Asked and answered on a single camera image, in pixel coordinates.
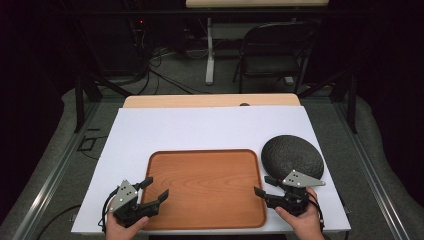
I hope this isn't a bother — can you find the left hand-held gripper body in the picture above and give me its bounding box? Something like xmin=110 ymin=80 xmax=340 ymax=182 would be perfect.
xmin=108 ymin=179 xmax=160 ymax=229

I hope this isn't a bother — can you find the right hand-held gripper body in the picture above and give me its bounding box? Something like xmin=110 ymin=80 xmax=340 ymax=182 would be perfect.
xmin=265 ymin=169 xmax=327 ymax=217

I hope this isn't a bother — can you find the dark textured round plate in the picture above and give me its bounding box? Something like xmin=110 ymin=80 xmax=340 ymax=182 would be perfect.
xmin=260 ymin=134 xmax=325 ymax=181

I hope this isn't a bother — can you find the brown wooden tray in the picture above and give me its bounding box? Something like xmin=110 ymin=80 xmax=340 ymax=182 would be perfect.
xmin=141 ymin=148 xmax=268 ymax=231

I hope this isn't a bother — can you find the person's left hand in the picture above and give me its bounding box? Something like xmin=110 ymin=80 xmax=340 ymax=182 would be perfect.
xmin=105 ymin=213 xmax=150 ymax=240

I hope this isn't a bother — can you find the person's right hand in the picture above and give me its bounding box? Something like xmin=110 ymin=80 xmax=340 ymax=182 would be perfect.
xmin=274 ymin=187 xmax=326 ymax=240

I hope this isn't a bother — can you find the white board sheet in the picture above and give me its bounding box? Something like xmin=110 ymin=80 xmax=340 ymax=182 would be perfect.
xmin=70 ymin=105 xmax=352 ymax=234

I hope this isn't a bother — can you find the black metal stand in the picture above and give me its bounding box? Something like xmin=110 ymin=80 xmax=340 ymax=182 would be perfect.
xmin=297 ymin=69 xmax=359 ymax=135
xmin=73 ymin=70 xmax=135 ymax=134

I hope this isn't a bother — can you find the white desk leg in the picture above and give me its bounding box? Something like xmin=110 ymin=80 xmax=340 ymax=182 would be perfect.
xmin=205 ymin=17 xmax=216 ymax=86

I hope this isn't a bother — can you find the black folding chair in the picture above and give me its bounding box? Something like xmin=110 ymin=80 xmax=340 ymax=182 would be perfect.
xmin=232 ymin=21 xmax=318 ymax=95

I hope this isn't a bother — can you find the beige desk top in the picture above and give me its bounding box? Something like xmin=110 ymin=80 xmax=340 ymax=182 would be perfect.
xmin=185 ymin=0 xmax=330 ymax=9

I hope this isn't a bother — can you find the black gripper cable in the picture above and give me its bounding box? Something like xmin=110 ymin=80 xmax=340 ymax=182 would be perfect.
xmin=307 ymin=191 xmax=326 ymax=232
xmin=98 ymin=187 xmax=121 ymax=234

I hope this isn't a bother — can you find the thin black floor cable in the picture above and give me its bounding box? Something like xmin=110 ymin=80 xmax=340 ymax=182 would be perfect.
xmin=35 ymin=204 xmax=82 ymax=240

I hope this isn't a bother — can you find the aluminium floor rail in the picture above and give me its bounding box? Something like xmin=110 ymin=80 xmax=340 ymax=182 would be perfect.
xmin=12 ymin=101 xmax=102 ymax=240
xmin=332 ymin=100 xmax=412 ymax=240

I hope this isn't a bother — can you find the bundle of floor cables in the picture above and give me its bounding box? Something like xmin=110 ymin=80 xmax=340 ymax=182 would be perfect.
xmin=113 ymin=19 xmax=214 ymax=96

